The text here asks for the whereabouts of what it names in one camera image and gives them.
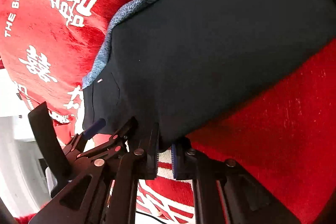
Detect black pants with grey waistband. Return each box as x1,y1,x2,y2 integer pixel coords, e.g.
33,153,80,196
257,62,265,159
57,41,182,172
83,0,335,142

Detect white furniture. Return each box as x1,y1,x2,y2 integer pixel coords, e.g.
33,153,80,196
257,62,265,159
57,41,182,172
1,69,51,217

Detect red blanket with white characters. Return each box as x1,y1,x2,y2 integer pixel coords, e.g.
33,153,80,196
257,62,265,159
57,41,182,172
1,0,335,223

